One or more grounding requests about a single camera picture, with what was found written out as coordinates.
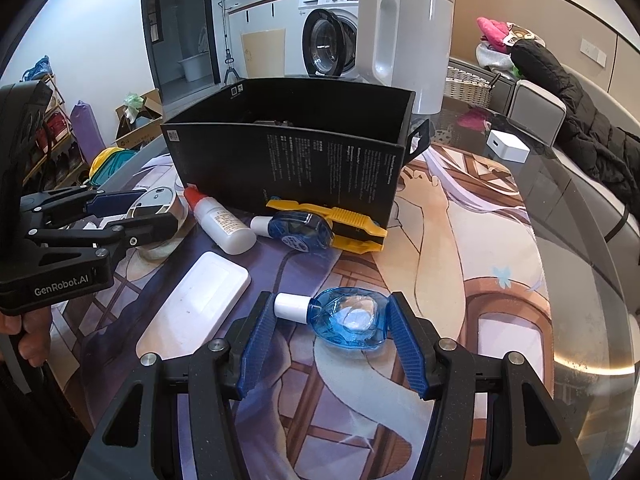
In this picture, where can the person's left hand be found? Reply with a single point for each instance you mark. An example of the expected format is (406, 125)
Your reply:
(35, 340)

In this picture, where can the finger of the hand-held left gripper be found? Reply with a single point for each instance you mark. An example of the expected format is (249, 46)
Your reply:
(150, 230)
(107, 203)

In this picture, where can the wall switch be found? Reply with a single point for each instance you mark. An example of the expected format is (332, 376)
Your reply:
(595, 51)

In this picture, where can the teal yellow bag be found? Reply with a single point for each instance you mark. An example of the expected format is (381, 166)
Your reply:
(110, 165)

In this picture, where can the purple rolled mat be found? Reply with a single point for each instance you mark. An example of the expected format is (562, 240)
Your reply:
(86, 130)

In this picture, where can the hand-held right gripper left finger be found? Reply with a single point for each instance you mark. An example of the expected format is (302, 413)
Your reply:
(255, 345)

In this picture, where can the yellow plastic clip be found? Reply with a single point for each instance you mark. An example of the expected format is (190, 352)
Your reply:
(355, 222)

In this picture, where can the white washing machine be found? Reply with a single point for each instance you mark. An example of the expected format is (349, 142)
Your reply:
(325, 2)

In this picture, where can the white electric kettle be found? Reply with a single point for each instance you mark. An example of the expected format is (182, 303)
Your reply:
(425, 35)

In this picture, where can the brown cardboard box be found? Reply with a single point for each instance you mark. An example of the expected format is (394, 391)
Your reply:
(140, 135)

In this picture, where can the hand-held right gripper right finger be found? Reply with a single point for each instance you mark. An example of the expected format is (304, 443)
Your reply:
(410, 350)

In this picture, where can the beige board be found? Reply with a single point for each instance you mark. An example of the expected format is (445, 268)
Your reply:
(262, 55)

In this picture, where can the mop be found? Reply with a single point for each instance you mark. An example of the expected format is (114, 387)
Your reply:
(231, 67)

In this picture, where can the black puffer jacket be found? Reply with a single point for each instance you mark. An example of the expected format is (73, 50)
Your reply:
(580, 110)

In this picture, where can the white power bank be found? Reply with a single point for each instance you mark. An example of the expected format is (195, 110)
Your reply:
(195, 305)

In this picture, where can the white kitchen cabinet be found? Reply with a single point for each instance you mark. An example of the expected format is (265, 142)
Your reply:
(260, 15)

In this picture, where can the white charger cube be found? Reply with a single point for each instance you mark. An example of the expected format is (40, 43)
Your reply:
(507, 146)

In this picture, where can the wicker basket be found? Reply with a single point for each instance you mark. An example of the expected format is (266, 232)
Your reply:
(465, 87)

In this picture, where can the small white sachet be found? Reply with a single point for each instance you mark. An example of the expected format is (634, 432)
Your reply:
(222, 222)

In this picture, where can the clear blue bottle white cap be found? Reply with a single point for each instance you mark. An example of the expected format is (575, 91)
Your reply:
(345, 322)

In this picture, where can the pink cloth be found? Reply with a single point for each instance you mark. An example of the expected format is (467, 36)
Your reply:
(492, 32)

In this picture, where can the dark glass door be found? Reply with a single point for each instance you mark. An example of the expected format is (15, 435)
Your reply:
(150, 60)

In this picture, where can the black cardboard box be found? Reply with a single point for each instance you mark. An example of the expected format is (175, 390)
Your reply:
(300, 170)

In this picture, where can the wooden shoe rack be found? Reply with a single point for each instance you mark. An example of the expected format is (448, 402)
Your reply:
(55, 130)

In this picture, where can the blue correction tape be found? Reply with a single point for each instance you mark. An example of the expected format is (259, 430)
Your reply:
(295, 227)

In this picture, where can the patterned plush toy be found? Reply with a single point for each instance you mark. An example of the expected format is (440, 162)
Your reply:
(522, 35)

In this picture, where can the white bucket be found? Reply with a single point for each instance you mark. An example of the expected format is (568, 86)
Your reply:
(195, 70)

